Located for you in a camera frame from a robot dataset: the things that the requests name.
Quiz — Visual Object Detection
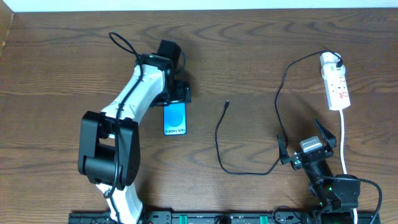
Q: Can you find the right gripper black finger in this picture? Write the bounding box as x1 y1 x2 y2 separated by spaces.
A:
276 133 289 159
313 118 337 148

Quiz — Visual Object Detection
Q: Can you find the blue screen smartphone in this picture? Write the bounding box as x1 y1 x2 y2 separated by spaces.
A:
163 103 187 136

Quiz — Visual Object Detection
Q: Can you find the black USB charging cable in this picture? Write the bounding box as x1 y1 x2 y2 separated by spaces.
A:
214 50 344 176

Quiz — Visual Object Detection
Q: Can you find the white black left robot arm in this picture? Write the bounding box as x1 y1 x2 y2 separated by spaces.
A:
78 40 191 223

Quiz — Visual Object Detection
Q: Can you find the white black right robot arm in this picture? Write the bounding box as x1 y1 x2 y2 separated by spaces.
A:
277 119 360 212

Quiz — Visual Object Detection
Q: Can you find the white charger adapter plug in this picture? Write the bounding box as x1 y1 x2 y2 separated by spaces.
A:
320 52 346 80

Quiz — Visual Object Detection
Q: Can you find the white power strip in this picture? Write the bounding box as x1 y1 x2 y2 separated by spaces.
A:
323 75 351 111

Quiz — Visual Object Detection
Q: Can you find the brown cardboard panel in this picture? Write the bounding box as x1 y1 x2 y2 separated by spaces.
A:
0 0 14 55

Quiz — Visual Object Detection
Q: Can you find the white power strip cord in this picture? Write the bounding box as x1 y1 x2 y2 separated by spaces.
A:
338 108 359 224

